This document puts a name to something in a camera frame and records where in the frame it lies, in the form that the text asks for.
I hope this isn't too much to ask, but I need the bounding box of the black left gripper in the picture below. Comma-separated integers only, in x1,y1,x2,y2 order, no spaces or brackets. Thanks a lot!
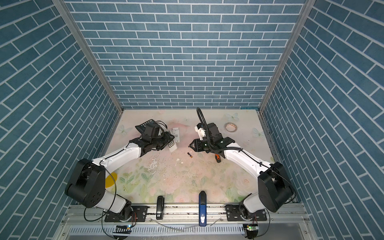
150,130,176,150

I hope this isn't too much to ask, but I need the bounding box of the white air conditioner remote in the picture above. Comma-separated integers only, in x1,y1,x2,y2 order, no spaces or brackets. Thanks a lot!
168,140,178,153

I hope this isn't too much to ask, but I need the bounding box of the orange handled screwdriver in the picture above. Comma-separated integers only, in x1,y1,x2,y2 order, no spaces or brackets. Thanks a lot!
215,154,221,163

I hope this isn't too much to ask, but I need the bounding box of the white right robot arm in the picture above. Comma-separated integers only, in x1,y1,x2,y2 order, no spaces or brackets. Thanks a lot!
189,137,294,215

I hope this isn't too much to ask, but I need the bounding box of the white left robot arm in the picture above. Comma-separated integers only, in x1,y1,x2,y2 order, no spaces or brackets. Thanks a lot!
65,132,175,220

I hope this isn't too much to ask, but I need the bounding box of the small white remote control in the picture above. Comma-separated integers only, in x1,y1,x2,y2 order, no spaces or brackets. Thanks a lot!
172,128,180,143

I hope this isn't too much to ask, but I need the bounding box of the black desktop calculator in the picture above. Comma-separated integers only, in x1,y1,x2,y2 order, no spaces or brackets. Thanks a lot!
135,119,160,134

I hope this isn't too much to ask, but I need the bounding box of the tape roll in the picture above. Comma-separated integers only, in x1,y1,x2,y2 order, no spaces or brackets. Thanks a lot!
225,123,238,133

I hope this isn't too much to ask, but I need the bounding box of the black stapler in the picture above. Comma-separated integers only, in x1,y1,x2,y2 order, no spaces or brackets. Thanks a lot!
156,196,165,220

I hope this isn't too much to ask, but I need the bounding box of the yellow pen cup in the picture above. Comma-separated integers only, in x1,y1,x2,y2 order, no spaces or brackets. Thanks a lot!
105,172,118,189

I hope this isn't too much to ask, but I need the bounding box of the blue stapler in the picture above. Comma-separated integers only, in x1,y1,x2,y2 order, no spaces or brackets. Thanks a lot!
199,191,207,227

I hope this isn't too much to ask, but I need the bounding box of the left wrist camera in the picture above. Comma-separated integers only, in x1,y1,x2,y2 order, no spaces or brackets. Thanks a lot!
141,125,161,142

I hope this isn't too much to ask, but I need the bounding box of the black corrugated cable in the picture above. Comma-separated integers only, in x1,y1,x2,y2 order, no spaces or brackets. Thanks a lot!
196,107,244,154

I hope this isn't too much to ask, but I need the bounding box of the aluminium front rail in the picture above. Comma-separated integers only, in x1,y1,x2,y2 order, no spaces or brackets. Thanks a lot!
53,203,317,240

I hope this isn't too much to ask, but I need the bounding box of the aluminium corner post left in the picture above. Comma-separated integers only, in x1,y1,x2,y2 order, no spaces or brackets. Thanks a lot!
51,0,124,114

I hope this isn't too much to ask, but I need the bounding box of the aluminium corner post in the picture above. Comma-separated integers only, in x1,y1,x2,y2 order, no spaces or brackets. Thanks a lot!
259,0,316,113
51,0,124,114

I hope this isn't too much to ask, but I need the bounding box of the aluminium corner post right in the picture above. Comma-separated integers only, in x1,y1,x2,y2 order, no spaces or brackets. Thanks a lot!
259,0,316,113

